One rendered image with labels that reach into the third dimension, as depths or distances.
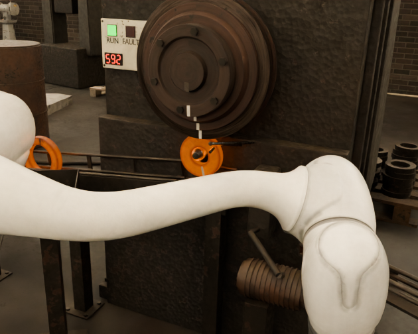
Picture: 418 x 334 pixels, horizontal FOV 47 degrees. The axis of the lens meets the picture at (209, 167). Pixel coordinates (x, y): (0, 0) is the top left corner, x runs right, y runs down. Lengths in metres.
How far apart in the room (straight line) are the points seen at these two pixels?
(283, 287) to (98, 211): 1.01
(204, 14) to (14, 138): 0.88
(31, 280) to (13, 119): 1.82
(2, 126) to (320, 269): 0.48
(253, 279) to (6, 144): 1.00
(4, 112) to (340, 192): 0.50
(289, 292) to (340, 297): 0.93
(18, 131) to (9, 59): 3.47
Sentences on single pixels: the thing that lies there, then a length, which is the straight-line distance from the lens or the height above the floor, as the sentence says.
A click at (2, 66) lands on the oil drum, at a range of 4.25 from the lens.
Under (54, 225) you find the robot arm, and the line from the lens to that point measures 0.60.
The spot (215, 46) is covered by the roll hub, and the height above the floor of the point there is 1.20.
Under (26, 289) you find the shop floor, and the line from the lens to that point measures 2.48.
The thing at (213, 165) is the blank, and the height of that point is 0.79.
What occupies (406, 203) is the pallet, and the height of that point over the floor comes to 0.14.
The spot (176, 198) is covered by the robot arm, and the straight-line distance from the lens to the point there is 0.63.
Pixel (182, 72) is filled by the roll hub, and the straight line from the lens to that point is 1.49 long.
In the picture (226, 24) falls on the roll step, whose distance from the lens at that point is 1.48.
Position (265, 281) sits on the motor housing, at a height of 0.50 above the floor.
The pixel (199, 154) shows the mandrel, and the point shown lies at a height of 0.83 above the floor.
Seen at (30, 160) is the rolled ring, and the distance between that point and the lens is 2.14.
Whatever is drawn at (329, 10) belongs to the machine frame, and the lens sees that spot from 1.58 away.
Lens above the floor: 1.35
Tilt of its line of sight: 20 degrees down
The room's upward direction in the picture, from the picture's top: 2 degrees clockwise
